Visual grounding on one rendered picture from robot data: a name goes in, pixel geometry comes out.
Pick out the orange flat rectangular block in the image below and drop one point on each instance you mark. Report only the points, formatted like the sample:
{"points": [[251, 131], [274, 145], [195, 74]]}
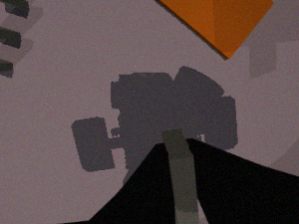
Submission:
{"points": [[223, 24]]}

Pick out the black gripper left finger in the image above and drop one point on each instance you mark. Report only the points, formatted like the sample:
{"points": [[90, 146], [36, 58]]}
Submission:
{"points": [[147, 198]]}

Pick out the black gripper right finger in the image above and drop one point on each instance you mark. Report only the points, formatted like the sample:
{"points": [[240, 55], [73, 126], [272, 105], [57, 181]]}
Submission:
{"points": [[233, 190]]}

